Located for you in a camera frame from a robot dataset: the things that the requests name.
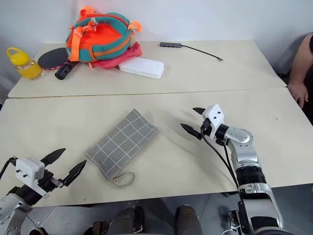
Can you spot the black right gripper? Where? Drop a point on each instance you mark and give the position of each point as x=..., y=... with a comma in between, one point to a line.
x=206, y=127

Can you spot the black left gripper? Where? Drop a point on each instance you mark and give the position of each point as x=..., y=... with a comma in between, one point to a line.
x=49, y=183

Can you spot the bystander's bare forearm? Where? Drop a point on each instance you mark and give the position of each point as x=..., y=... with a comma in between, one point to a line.
x=299, y=63

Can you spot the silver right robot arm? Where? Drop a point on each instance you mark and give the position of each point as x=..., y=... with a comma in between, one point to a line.
x=244, y=151

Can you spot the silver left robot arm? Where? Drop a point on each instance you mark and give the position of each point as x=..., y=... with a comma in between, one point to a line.
x=12, y=205

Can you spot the grey checked fabric pouch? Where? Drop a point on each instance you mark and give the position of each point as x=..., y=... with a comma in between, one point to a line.
x=122, y=144

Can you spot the white rectangular box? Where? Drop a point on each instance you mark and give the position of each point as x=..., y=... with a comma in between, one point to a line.
x=141, y=68

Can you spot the bystander's bare hand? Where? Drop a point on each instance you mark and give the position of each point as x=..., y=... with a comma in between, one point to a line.
x=297, y=91

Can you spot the grey USB hub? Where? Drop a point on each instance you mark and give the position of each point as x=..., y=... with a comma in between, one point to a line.
x=170, y=44

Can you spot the black cylinder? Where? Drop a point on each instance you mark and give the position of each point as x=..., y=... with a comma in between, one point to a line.
x=63, y=71

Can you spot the red cloth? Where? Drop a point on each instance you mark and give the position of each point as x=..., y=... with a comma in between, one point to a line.
x=128, y=55

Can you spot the dark rounded shape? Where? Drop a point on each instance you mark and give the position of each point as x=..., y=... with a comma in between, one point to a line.
x=185, y=219

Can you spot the yellow plastic bottle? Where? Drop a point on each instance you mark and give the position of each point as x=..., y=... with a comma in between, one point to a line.
x=27, y=66

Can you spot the black table tennis paddle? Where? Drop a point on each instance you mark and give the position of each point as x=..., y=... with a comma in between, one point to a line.
x=52, y=58

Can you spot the orange and teal backpack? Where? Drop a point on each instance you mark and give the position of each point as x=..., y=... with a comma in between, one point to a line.
x=105, y=36

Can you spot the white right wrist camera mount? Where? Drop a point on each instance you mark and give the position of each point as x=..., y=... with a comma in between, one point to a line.
x=215, y=115

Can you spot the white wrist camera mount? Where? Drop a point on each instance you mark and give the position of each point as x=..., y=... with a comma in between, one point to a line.
x=27, y=169
x=215, y=115

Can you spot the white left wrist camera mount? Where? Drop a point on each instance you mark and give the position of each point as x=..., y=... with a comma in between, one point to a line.
x=27, y=169

